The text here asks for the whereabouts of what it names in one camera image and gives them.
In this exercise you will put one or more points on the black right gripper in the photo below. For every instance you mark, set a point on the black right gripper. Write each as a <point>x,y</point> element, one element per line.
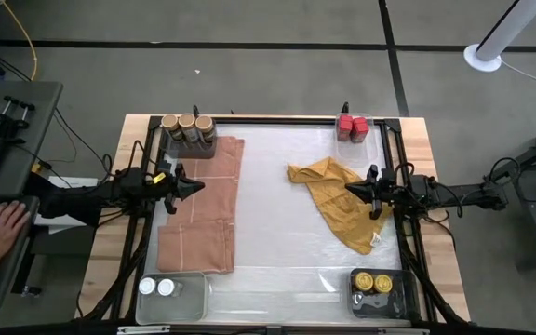
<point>386,193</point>

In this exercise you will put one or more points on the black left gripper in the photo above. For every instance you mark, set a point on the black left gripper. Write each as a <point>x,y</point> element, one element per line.
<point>171,205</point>

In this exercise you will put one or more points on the red lid spice jar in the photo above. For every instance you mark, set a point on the red lid spice jar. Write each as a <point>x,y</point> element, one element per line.
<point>361,128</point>
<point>344,125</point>

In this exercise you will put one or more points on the gold lid spice jar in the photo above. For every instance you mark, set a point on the gold lid spice jar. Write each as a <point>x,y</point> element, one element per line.
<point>170,122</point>
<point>187,121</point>
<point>204,124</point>

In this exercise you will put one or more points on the yellow lid onion sprinkle jar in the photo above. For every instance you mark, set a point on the yellow lid onion sprinkle jar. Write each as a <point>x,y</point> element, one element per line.
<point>363,280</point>
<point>383,283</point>

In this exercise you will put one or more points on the white lid bagel seasoning jar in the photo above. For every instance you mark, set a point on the white lid bagel seasoning jar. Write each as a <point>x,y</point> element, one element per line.
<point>165,287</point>
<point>147,285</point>

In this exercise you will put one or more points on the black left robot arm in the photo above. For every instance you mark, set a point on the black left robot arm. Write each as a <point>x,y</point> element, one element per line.
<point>91,200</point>

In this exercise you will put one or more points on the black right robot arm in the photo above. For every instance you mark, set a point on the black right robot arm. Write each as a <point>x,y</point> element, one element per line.
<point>459,195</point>

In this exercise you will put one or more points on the pink checked towel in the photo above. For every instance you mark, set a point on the pink checked towel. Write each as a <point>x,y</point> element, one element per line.
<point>203,209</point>

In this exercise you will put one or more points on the mustard yellow cloth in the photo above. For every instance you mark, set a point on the mustard yellow cloth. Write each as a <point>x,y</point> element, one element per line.
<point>338,200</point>

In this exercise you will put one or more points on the clear container top left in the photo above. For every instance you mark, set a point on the clear container top left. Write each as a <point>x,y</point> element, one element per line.
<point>189,151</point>

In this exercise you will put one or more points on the clear plastic bin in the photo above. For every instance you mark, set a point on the clear plastic bin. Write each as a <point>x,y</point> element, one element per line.
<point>358,153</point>

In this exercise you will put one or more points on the white printed box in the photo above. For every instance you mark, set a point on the white printed box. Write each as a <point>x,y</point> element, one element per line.
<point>77,181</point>

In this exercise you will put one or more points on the black plastic bin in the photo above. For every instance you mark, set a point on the black plastic bin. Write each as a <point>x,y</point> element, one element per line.
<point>379,304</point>

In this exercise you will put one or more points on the white plastic bin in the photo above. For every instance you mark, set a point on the white plastic bin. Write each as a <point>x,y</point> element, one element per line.
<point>189,302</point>

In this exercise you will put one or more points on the white pole with round base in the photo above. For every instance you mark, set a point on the white pole with round base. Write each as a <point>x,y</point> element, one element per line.
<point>482,58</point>

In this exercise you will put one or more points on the grey desk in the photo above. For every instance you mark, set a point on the grey desk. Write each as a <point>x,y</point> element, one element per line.
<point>3,288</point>

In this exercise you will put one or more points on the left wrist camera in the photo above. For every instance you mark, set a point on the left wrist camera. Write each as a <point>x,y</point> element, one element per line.
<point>132,179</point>

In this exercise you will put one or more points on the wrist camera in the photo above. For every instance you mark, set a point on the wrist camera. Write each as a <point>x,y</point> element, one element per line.
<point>419,185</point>
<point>132,179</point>

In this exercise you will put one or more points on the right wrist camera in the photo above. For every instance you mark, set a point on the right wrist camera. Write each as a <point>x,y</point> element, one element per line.
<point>419,185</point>

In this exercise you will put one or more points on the black aluminium frame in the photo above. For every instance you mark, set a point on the black aluminium frame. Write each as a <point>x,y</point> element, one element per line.
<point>305,120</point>

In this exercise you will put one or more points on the black desk clamp mount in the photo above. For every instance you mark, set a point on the black desk clamp mount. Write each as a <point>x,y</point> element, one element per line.
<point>9,123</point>

